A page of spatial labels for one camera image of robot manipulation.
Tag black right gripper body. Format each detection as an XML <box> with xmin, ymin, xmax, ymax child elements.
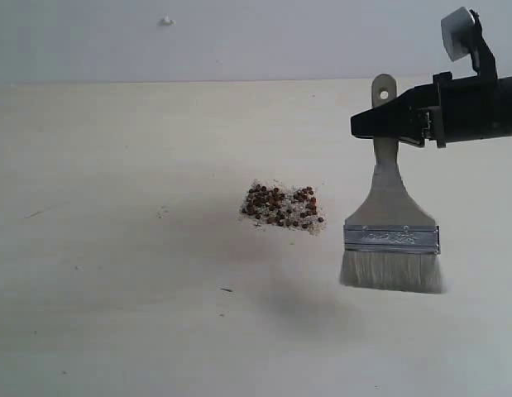
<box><xmin>419</xmin><ymin>72</ymin><xmax>502</xmax><ymax>148</ymax></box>

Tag white wide paint brush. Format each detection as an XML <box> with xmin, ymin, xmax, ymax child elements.
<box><xmin>338</xmin><ymin>73</ymin><xmax>445</xmax><ymax>294</ymax></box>

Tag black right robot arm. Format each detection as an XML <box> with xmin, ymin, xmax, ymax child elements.
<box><xmin>351</xmin><ymin>72</ymin><xmax>512</xmax><ymax>148</ymax></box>

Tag pile of white grains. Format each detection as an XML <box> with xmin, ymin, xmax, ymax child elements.
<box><xmin>238</xmin><ymin>179</ymin><xmax>327</xmax><ymax>236</ymax></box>

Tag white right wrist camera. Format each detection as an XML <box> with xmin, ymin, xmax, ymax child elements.
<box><xmin>440</xmin><ymin>7</ymin><xmax>497</xmax><ymax>80</ymax></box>

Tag white wall knob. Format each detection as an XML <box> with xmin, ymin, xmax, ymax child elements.
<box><xmin>158</xmin><ymin>16</ymin><xmax>175</xmax><ymax>26</ymax></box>

